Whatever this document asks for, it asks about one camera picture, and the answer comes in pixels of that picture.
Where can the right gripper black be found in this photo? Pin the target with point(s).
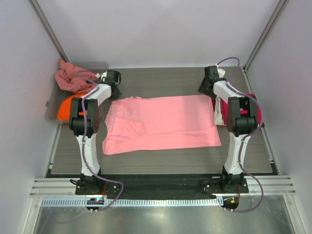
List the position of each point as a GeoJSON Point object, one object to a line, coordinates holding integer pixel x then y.
{"type": "Point", "coordinates": [202, 89]}

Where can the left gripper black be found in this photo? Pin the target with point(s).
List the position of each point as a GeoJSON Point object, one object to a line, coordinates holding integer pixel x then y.
{"type": "Point", "coordinates": [118, 94]}

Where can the light pink t shirt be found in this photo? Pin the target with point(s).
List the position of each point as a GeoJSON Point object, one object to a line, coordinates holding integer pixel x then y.
{"type": "Point", "coordinates": [162, 123]}

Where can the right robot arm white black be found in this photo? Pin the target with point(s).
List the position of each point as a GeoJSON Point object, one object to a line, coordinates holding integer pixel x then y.
{"type": "Point", "coordinates": [233, 169]}

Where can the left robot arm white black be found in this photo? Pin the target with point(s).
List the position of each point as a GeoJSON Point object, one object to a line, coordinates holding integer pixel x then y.
{"type": "Point", "coordinates": [84, 122]}

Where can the magenta folded t shirt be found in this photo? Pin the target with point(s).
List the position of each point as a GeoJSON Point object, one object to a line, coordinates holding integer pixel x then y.
{"type": "Point", "coordinates": [246, 108]}

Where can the dusty rose crumpled t shirt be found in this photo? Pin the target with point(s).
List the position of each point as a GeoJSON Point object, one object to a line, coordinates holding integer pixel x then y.
{"type": "Point", "coordinates": [72, 78]}

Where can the white striped folded t shirt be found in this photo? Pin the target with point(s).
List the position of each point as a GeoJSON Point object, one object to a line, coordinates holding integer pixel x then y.
{"type": "Point", "coordinates": [219, 114]}

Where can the clear grey plastic bin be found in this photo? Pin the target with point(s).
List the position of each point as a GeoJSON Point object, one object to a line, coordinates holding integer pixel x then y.
{"type": "Point", "coordinates": [58, 95]}

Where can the orange t shirt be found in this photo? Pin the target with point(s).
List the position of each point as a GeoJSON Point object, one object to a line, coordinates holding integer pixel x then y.
{"type": "Point", "coordinates": [64, 109]}

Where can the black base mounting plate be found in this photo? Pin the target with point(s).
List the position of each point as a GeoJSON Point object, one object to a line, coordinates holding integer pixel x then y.
{"type": "Point", "coordinates": [133, 184]}

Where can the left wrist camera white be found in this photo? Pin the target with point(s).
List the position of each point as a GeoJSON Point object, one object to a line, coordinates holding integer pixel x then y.
{"type": "Point", "coordinates": [101, 76]}

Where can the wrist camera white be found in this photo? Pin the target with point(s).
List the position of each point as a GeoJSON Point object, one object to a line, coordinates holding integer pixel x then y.
{"type": "Point", "coordinates": [221, 72]}
{"type": "Point", "coordinates": [101, 76]}

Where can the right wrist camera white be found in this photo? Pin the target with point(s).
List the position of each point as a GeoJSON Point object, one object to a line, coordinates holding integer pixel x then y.
{"type": "Point", "coordinates": [221, 72]}

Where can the left aluminium frame post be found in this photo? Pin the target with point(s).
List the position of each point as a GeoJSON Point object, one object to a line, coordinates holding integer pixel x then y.
{"type": "Point", "coordinates": [48, 29]}

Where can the aluminium frame post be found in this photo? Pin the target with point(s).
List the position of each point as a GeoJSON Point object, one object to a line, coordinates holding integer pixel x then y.
{"type": "Point", "coordinates": [48, 29]}
{"type": "Point", "coordinates": [279, 8]}

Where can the right aluminium frame post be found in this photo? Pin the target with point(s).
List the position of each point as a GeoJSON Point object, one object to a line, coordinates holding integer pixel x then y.
{"type": "Point", "coordinates": [279, 8]}

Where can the white slotted cable duct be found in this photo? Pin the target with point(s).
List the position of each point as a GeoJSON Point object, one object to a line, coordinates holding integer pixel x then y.
{"type": "Point", "coordinates": [93, 202]}

